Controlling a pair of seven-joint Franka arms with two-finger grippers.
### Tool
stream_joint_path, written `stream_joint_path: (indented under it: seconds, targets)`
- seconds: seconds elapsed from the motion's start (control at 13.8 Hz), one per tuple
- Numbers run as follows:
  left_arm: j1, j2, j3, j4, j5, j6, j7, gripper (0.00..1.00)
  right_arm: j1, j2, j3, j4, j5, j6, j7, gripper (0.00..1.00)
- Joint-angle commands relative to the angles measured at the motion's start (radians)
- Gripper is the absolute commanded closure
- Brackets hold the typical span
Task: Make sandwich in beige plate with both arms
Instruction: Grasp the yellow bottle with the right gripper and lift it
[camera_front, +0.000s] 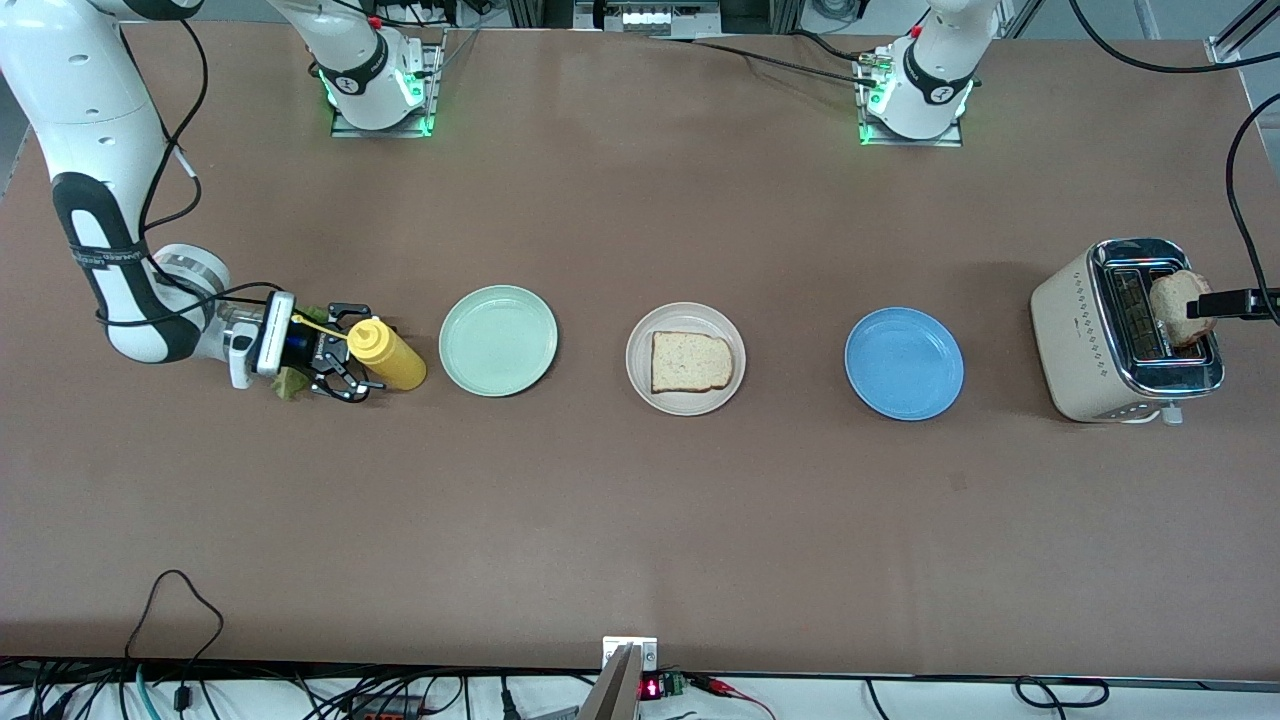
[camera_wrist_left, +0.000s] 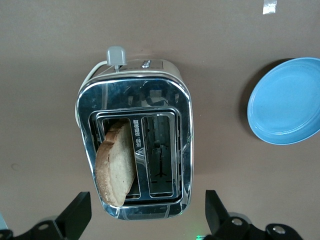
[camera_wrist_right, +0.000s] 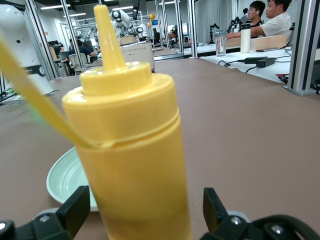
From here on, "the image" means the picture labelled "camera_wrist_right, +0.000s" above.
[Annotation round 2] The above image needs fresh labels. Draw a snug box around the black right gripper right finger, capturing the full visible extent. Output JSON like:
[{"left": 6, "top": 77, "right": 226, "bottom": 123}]
[{"left": 194, "top": 186, "right": 252, "bottom": 240}]

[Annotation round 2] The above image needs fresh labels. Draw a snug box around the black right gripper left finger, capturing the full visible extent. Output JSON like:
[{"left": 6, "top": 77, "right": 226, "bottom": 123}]
[{"left": 16, "top": 185, "right": 91, "bottom": 240}]

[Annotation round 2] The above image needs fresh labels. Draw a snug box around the yellow squeeze bottle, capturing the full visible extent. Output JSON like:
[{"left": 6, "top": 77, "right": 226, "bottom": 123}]
[{"left": 0, "top": 4, "right": 194, "bottom": 240}]

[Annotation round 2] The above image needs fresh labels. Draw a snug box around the brown crust bread slice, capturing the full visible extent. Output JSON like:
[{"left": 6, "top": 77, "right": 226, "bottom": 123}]
[{"left": 120, "top": 34, "right": 138, "bottom": 45}]

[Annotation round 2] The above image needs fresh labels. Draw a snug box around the pale green plate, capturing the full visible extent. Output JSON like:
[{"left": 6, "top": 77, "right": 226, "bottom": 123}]
[{"left": 46, "top": 146, "right": 98, "bottom": 212}]

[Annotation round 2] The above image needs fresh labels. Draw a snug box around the white desk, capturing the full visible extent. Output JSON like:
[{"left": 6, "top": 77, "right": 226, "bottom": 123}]
[{"left": 198, "top": 44, "right": 293, "bottom": 85}]

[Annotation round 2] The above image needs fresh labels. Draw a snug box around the person in blue shirt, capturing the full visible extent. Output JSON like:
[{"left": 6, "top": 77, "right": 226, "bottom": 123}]
[{"left": 65, "top": 38, "right": 97, "bottom": 76}]

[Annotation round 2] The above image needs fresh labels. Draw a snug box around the black power adapter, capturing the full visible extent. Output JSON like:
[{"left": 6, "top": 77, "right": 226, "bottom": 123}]
[{"left": 243, "top": 56, "right": 276, "bottom": 68}]

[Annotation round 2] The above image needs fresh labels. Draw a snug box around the glass of water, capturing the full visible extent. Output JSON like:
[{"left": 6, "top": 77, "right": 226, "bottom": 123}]
[{"left": 214, "top": 29, "right": 227, "bottom": 57}]

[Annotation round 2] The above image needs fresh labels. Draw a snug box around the beige chrome toaster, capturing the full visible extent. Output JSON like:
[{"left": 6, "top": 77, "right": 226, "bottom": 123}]
[{"left": 119, "top": 41, "right": 155, "bottom": 72}]

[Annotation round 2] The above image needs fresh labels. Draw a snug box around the white thermos flask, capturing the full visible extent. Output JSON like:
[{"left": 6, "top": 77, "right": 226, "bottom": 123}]
[{"left": 240, "top": 22, "right": 252, "bottom": 54}]

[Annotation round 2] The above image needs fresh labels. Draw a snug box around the wooden board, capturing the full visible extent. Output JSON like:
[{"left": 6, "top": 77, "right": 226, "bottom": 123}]
[{"left": 226, "top": 34, "right": 288, "bottom": 52}]

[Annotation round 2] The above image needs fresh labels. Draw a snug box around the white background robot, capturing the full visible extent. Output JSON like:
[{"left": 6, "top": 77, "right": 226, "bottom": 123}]
[{"left": 109, "top": 9, "right": 148, "bottom": 42}]

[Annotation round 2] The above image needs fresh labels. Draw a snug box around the person in white shirt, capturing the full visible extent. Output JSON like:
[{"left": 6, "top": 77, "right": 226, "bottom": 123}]
[{"left": 226, "top": 0, "right": 294, "bottom": 41}]

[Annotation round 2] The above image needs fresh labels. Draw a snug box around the person in black shirt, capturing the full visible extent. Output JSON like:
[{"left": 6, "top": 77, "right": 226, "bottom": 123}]
[{"left": 239, "top": 0, "right": 266, "bottom": 38}]

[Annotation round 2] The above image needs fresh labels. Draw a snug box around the aluminium frame post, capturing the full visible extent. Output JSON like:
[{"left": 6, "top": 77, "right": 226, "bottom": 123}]
[{"left": 282, "top": 0, "right": 320, "bottom": 97}]

